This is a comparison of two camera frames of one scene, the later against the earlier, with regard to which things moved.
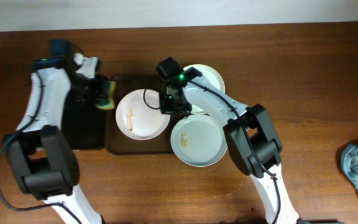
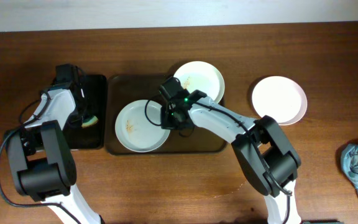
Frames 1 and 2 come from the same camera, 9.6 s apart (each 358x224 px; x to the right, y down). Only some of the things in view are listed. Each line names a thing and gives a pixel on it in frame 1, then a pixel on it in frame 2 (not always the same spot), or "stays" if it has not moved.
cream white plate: x=211 y=76 stays
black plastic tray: x=89 y=127 stays
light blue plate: x=199 y=140 to x=138 y=126
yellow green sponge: x=108 y=98 to x=90 y=121
